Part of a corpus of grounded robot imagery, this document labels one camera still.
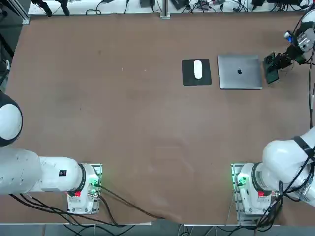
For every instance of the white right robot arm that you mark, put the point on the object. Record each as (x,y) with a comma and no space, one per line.
(278,157)

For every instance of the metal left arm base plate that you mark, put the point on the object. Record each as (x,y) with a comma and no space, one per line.
(99,169)

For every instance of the black tripod leg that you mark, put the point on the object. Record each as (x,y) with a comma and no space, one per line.
(65,9)
(46,9)

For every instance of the aluminium frame post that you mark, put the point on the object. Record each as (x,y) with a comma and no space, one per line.
(165,9)

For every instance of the silver laptop with apple logo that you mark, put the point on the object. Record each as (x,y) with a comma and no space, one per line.
(231,73)

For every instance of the red and black usb hub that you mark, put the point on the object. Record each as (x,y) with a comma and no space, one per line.
(203,5)

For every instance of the black ribbed power brick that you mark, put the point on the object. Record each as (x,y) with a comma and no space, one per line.
(179,3)
(147,3)

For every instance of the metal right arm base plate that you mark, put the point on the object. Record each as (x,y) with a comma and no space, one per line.
(235,172)

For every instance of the dark square mouse pad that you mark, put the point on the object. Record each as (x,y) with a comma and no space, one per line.
(188,78)

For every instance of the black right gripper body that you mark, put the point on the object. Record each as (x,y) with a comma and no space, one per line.
(296,54)

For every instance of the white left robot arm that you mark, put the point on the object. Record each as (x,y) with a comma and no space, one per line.
(49,177)

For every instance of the white computer mouse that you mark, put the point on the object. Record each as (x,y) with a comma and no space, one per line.
(198,70)

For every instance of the dark green model phone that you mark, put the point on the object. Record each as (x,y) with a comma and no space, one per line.
(272,76)

